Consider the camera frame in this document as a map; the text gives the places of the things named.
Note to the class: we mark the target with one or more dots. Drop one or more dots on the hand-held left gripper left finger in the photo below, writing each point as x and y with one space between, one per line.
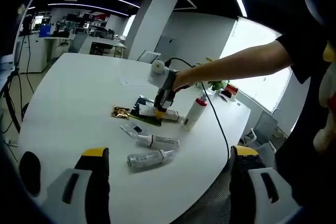
84 197

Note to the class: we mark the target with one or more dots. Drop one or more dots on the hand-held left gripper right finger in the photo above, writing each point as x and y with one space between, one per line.
249 197

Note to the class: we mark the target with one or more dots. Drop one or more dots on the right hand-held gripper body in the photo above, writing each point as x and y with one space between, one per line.
162 77

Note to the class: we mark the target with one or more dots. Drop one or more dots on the white skincare tube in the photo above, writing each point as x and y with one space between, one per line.
173 115

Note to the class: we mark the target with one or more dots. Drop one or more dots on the dark green skincare sachet pack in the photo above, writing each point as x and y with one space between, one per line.
138 103

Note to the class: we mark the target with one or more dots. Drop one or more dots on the white skincare bottle red band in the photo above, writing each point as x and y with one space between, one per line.
194 115

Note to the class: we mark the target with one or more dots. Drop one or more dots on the small white blue skincare sachet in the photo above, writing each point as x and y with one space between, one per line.
134 129

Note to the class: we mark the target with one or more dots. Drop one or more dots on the small clear skincare bottle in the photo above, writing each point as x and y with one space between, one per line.
147 159
160 140

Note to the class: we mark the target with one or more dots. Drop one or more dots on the gold foil skincare sachet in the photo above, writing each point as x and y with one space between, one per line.
120 112

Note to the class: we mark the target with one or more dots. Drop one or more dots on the person's right hand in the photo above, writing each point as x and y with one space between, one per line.
185 81

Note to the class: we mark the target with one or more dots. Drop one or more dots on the white office chair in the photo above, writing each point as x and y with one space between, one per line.
149 56
265 127

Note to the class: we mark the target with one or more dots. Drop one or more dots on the potted green plant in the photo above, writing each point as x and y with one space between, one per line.
216 85

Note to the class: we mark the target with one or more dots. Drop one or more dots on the black chair armrest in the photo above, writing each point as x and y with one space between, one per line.
30 174

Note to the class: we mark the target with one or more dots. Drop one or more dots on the red box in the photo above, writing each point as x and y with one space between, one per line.
231 89

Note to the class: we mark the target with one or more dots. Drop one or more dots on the person's black shirt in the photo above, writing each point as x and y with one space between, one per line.
302 103

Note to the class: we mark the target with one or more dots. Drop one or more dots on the blue box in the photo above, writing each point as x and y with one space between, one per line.
45 31

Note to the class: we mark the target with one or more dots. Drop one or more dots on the black tripod stand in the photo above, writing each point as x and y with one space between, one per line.
15 77

